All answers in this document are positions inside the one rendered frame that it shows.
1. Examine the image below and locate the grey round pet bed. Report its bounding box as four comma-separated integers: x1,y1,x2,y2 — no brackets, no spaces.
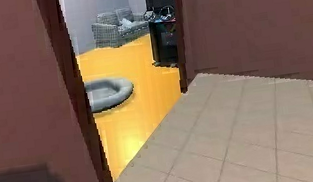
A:
83,74,138,115

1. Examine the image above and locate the grey checked sofa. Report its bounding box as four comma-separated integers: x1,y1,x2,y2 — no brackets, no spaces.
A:
89,4,153,52

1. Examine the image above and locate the black cabinet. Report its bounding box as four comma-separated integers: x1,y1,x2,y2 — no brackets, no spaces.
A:
144,0,186,71

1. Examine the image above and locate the white sofa cushion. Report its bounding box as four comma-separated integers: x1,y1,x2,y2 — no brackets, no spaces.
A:
119,16,135,30

